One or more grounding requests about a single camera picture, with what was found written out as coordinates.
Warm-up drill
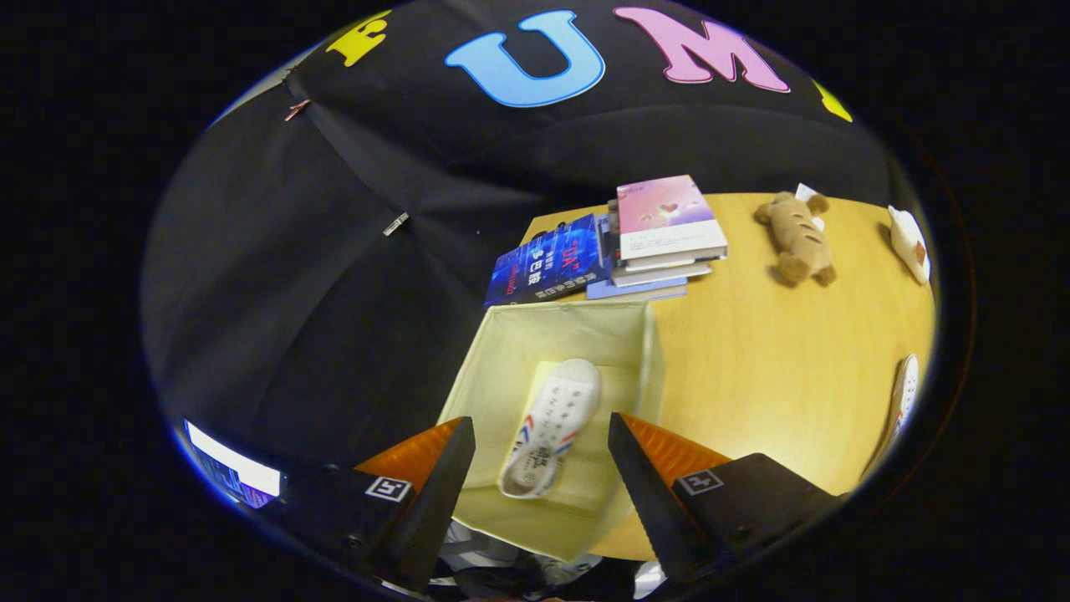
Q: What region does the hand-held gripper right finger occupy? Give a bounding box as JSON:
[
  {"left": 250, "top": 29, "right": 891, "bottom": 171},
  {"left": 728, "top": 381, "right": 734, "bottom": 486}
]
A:
[{"left": 608, "top": 412, "right": 841, "bottom": 584}]

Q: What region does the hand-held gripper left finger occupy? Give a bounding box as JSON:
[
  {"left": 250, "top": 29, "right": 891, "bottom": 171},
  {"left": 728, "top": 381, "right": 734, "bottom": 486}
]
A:
[{"left": 280, "top": 417, "right": 476, "bottom": 591}]

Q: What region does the white shoe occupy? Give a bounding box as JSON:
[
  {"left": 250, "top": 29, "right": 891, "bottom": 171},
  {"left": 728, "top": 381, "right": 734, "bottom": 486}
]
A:
[
  {"left": 499, "top": 359, "right": 602, "bottom": 500},
  {"left": 865, "top": 355, "right": 920, "bottom": 479}
]

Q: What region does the cream fabric storage box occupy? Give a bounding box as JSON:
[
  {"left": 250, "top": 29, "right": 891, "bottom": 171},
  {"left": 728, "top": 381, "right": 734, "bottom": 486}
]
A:
[{"left": 437, "top": 301, "right": 667, "bottom": 563}]

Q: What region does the pale blue book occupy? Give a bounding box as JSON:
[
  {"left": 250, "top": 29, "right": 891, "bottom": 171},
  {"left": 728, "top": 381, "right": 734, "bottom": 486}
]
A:
[{"left": 585, "top": 213, "right": 689, "bottom": 302}]

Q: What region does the computer monitor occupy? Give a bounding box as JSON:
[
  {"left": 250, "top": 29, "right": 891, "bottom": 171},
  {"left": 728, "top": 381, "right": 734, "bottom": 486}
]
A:
[{"left": 184, "top": 420, "right": 283, "bottom": 508}]

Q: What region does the black backdrop cloth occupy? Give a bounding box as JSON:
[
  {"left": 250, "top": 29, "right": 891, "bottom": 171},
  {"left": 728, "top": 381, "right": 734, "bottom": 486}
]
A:
[{"left": 142, "top": 0, "right": 895, "bottom": 469}]

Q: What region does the pink book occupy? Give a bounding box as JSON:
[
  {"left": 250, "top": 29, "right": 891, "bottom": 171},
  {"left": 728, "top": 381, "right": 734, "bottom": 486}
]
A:
[{"left": 616, "top": 175, "right": 729, "bottom": 271}]

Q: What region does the brown plush toy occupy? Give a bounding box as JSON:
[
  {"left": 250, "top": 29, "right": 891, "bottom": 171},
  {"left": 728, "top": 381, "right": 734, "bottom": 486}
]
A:
[{"left": 754, "top": 184, "right": 837, "bottom": 288}]

